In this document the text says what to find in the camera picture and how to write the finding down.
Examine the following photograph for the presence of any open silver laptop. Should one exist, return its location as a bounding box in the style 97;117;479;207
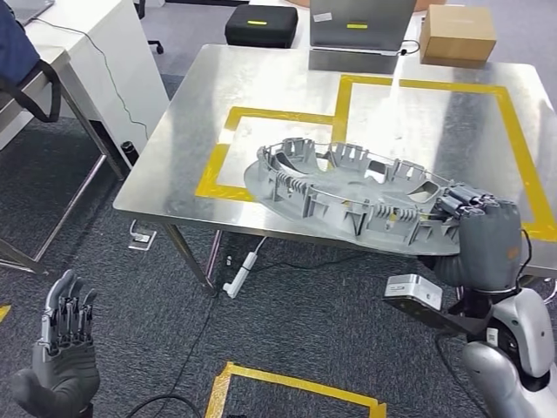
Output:
6;0;55;27

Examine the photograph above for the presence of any grey plastic wheel cover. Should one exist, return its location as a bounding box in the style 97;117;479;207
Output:
243;137;461;257

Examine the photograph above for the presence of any grey laptop yellow sticker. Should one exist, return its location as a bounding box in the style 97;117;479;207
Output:
309;0;418;75

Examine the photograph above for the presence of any right camera bracket black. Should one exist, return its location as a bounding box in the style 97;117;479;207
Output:
385;295;497;339

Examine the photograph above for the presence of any stainless steel workbench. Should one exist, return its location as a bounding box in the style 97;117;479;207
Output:
112;43;557;298

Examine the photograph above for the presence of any white cabinet desk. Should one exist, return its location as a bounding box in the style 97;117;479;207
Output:
0;0;171;168

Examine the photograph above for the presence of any white power strip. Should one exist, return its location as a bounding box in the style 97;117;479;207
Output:
223;251;258;300

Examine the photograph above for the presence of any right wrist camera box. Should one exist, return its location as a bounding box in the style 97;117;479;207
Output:
383;273;443;313

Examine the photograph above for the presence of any blue bag black strap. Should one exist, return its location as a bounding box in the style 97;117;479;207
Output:
0;0;62;124

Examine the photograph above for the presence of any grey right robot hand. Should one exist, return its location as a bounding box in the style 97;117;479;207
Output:
420;183;523;293

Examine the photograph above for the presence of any black zip case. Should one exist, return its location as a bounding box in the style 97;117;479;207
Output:
225;4;300;50

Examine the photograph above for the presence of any black cylinder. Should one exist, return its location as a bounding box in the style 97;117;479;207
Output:
121;141;140;168

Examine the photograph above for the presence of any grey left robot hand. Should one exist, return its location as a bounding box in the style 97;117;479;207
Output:
11;269;101;418

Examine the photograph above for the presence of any metal floor socket plate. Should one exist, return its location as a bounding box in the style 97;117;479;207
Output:
128;219;158;252

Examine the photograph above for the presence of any black robot tether cable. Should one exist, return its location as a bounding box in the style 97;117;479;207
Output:
124;394;203;418

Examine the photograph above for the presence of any brown cardboard box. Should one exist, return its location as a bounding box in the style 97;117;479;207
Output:
420;4;498;69

